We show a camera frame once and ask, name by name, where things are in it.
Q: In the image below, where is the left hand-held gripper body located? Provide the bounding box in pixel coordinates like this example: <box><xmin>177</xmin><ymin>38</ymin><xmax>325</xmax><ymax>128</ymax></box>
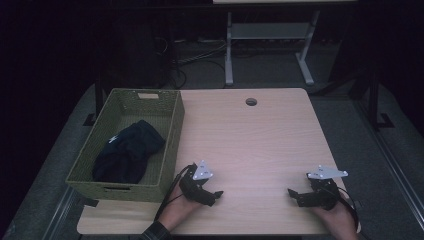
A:
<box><xmin>178</xmin><ymin>159</ymin><xmax>218</xmax><ymax>207</ymax></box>

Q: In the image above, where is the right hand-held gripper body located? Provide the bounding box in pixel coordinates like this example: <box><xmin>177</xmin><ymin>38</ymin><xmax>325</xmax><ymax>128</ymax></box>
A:
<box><xmin>301</xmin><ymin>164</ymin><xmax>349</xmax><ymax>211</ymax></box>

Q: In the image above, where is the green woven basket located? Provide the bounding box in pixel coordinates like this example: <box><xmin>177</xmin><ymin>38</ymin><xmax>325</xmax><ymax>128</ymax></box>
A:
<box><xmin>65</xmin><ymin>87</ymin><xmax>186</xmax><ymax>204</ymax></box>

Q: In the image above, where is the black beanie hat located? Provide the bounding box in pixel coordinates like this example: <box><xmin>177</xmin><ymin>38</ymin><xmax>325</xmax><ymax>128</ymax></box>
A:
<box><xmin>91</xmin><ymin>119</ymin><xmax>167</xmax><ymax>185</ymax></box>

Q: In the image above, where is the person's left hand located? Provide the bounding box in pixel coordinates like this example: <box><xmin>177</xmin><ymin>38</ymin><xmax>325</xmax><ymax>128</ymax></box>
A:
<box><xmin>158</xmin><ymin>184</ymin><xmax>203</xmax><ymax>232</ymax></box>

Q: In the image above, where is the person's right hand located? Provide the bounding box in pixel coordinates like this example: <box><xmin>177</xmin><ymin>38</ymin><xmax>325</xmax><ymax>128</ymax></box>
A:
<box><xmin>311</xmin><ymin>196</ymin><xmax>362</xmax><ymax>240</ymax></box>

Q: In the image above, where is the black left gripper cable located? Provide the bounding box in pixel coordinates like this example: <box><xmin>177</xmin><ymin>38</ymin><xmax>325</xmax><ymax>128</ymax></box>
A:
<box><xmin>154</xmin><ymin>163</ymin><xmax>195</xmax><ymax>222</ymax></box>

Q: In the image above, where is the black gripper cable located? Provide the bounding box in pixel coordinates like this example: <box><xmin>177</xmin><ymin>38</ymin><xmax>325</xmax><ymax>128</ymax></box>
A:
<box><xmin>154</xmin><ymin>163</ymin><xmax>195</xmax><ymax>222</ymax></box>
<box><xmin>336</xmin><ymin>186</ymin><xmax>361</xmax><ymax>232</ymax></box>

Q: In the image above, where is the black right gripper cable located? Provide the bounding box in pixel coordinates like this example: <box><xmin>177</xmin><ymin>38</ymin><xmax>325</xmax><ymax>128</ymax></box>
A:
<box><xmin>336</xmin><ymin>186</ymin><xmax>361</xmax><ymax>232</ymax></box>

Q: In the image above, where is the black metal frame post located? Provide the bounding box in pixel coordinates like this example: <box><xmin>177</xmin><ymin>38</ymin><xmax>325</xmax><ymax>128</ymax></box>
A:
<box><xmin>82</xmin><ymin>78</ymin><xmax>105</xmax><ymax>127</ymax></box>
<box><xmin>365</xmin><ymin>66</ymin><xmax>396</xmax><ymax>132</ymax></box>

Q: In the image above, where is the bundle of floor cables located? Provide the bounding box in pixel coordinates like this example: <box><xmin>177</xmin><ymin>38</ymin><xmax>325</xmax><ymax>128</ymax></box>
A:
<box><xmin>153</xmin><ymin>35</ymin><xmax>228</xmax><ymax>90</ymax></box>

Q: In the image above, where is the white metal table frame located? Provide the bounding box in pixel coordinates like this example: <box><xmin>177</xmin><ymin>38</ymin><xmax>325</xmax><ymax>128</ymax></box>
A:
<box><xmin>224</xmin><ymin>9</ymin><xmax>322</xmax><ymax>87</ymax></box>

